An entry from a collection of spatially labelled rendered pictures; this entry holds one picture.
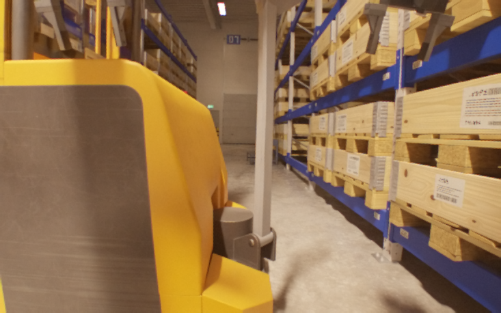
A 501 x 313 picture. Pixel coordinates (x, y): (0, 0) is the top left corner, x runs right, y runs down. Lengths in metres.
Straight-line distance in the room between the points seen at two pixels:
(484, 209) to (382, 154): 0.78
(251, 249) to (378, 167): 1.10
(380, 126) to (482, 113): 0.72
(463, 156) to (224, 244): 0.93
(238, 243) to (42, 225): 0.55
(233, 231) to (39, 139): 0.60
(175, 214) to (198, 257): 0.11
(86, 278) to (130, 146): 0.32
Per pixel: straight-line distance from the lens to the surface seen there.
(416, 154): 1.49
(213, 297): 0.63
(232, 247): 0.92
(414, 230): 1.53
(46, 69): 0.67
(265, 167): 0.79
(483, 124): 1.12
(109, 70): 0.59
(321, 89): 2.91
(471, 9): 1.29
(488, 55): 1.25
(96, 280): 0.69
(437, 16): 0.72
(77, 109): 0.62
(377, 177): 1.73
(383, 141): 1.73
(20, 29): 0.82
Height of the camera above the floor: 0.74
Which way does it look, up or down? 5 degrees down
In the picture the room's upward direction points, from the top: 1 degrees clockwise
